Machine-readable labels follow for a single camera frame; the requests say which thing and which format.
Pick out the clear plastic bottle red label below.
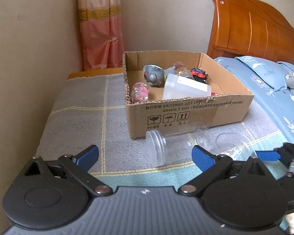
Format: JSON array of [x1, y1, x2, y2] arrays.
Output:
[[145, 124, 256, 167]]

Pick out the medical cotton swab box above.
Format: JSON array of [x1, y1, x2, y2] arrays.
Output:
[[162, 74, 211, 100]]

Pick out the black toy train red wheels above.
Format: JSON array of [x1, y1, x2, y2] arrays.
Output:
[[191, 68, 209, 84]]

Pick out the pink toy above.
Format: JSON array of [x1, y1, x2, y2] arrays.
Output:
[[131, 82, 149, 103]]

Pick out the grey checked blanket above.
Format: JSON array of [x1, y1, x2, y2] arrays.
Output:
[[37, 74, 286, 188]]

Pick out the light blue floral bedding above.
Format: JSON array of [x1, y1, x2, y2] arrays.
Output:
[[214, 56, 294, 143]]

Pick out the brown cardboard box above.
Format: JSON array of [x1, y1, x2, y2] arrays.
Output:
[[122, 50, 254, 139]]

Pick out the glass jar with yellow beads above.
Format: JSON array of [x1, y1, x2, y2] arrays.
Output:
[[172, 61, 194, 79]]

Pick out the grey elephant toy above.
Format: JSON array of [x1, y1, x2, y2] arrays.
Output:
[[143, 64, 166, 87]]

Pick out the wooden bed headboard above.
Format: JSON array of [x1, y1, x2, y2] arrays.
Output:
[[207, 0, 294, 65]]

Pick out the pink orange curtain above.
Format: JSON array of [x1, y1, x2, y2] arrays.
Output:
[[78, 0, 124, 71]]

